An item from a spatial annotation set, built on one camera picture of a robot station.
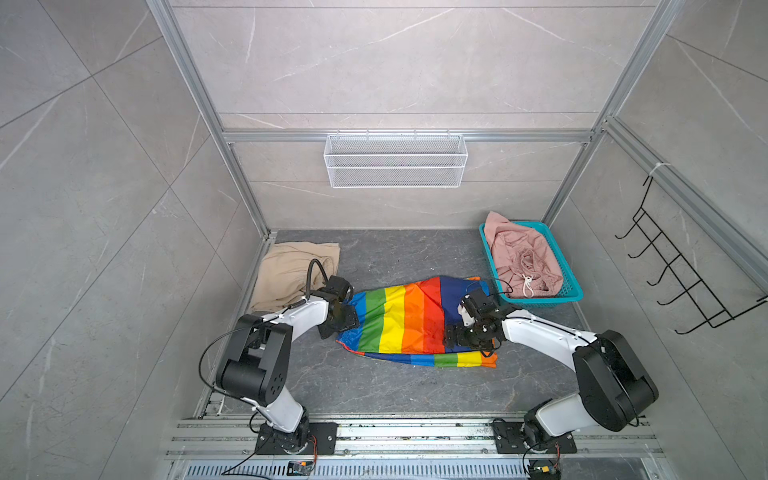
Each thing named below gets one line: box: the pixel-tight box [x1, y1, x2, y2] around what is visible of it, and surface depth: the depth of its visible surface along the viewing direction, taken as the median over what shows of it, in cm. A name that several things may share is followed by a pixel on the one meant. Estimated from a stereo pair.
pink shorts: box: [484, 211, 564, 298], surface depth 106 cm
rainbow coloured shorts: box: [336, 276, 498, 368], surface depth 92 cm
